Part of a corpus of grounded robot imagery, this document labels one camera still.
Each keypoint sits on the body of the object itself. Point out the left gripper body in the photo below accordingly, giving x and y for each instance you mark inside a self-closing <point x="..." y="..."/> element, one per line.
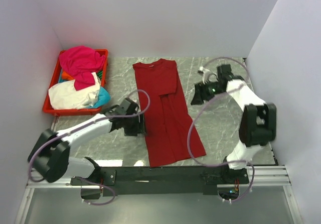
<point x="132" y="125"/>

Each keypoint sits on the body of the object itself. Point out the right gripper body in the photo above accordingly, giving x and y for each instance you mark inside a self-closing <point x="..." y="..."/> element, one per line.
<point x="209" y="90"/>

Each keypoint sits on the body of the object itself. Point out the dark red t shirt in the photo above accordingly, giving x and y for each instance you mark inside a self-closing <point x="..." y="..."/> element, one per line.
<point x="170" y="137"/>

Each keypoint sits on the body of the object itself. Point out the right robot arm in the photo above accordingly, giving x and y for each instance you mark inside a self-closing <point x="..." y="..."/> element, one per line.
<point x="258" y="123"/>

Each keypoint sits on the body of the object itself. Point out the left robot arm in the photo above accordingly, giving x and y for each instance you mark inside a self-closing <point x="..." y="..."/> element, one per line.
<point x="50" y="156"/>

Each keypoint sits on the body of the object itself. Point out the turquoise t shirt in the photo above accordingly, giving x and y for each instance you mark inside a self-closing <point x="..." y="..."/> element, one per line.
<point x="102" y="98"/>

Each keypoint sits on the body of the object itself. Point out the black base beam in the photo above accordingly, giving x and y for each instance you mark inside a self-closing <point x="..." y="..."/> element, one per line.
<point x="169" y="180"/>

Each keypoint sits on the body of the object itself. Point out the green t shirt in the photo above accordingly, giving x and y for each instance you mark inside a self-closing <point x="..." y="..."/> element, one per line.
<point x="100" y="74"/>

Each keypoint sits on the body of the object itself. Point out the white t shirt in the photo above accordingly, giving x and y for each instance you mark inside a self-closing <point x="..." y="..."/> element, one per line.
<point x="64" y="95"/>

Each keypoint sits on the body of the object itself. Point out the pink t shirt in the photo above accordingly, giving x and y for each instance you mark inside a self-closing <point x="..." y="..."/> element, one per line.
<point x="80" y="63"/>

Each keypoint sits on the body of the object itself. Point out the orange t shirt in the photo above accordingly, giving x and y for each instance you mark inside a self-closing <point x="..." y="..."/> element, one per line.
<point x="66" y="77"/>

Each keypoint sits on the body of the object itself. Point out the red plastic bin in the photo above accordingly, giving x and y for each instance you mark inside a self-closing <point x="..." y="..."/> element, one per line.
<point x="47" y="108"/>

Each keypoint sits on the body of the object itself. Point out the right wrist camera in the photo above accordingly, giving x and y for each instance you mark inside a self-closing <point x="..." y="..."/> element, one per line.
<point x="206" y="74"/>

